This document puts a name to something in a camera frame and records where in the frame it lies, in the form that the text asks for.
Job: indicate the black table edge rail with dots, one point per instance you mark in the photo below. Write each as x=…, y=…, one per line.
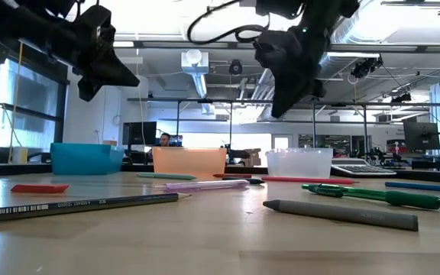
x=434, y=176

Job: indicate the grey crayon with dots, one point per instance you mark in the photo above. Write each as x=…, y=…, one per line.
x=338, y=214

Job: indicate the black ceiling spotlights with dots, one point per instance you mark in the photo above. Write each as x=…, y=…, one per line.
x=365, y=67

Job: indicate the long ceiling light beam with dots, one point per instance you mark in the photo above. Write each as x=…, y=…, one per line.
x=204, y=44

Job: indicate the yellow box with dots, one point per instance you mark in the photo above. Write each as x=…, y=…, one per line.
x=20, y=156

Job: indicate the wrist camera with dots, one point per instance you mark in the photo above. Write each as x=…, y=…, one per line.
x=318, y=88
x=89, y=89

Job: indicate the black pencil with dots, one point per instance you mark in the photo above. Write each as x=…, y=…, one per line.
x=90, y=205

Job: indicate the black monitor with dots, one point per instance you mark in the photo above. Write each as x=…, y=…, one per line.
x=140, y=133

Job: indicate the clear plastic bin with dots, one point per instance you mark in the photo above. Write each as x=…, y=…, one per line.
x=299, y=164

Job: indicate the blue pen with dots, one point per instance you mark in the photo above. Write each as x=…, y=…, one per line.
x=426, y=187

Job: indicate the white calculator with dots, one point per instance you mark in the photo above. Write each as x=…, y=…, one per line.
x=361, y=168

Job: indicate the black ceiling speaker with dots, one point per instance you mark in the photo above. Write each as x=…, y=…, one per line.
x=235, y=67

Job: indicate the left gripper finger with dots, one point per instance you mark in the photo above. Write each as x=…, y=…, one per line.
x=107, y=78
x=107, y=59

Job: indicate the red marker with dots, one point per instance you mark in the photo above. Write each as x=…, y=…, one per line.
x=231, y=176

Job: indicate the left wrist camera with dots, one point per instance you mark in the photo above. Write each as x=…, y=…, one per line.
x=89, y=89

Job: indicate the teal plastic bin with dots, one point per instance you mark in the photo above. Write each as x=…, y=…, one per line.
x=86, y=160

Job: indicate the silver spiral air duct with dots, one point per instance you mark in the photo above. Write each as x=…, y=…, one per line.
x=330, y=66

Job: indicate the pink pencil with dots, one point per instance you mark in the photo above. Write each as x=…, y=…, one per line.
x=308, y=180

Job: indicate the green pen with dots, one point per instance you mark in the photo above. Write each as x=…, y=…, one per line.
x=395, y=198

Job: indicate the purple translucent pen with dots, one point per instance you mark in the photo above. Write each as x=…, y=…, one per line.
x=204, y=186

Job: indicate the person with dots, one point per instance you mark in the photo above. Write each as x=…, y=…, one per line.
x=164, y=139

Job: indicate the orange translucent plastic bin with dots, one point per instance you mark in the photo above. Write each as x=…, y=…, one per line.
x=189, y=162

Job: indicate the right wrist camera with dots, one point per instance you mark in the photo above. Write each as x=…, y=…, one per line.
x=318, y=88

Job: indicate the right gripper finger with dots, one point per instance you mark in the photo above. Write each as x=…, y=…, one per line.
x=275, y=95
x=296, y=88

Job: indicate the cardboard box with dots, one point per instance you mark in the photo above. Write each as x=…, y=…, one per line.
x=253, y=152
x=251, y=161

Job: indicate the red eraser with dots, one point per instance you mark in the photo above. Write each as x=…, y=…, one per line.
x=39, y=188

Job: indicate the white ceiling air unit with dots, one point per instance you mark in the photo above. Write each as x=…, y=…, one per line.
x=195, y=61

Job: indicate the black monitor on arm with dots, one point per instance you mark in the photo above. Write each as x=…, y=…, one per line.
x=421, y=135

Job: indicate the black background robot arm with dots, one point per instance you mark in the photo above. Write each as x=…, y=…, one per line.
x=239, y=153

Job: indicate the teal green marker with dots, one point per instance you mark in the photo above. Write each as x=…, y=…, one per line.
x=166, y=176

